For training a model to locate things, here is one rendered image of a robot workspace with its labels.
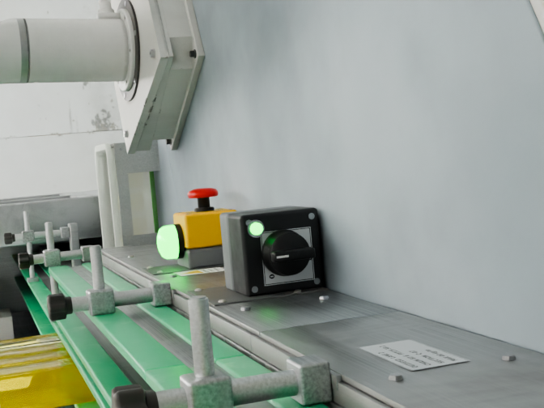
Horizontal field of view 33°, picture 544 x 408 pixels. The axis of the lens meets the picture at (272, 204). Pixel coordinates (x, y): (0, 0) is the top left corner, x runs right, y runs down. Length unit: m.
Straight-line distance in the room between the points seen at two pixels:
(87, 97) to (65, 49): 3.86
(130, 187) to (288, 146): 0.70
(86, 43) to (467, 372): 0.96
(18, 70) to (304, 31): 0.58
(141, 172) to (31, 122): 3.57
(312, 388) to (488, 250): 0.16
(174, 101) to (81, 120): 3.86
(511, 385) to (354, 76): 0.37
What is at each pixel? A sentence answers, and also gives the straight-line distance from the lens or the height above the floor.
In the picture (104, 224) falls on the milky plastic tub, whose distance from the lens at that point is 1.79.
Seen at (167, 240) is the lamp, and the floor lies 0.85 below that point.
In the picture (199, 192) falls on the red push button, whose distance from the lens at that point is 1.17.
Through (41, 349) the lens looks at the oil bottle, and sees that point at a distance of 1.44.
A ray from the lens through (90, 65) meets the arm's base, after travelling 1.40.
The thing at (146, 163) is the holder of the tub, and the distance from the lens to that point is 1.64.
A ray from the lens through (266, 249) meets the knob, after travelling 0.87.
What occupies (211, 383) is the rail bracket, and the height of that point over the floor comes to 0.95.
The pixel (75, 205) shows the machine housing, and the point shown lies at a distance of 2.44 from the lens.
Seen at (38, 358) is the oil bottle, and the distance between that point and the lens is 1.38.
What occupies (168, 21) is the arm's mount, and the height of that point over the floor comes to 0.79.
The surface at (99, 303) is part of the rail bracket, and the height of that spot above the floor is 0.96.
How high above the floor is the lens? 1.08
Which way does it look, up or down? 18 degrees down
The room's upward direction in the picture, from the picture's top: 96 degrees counter-clockwise
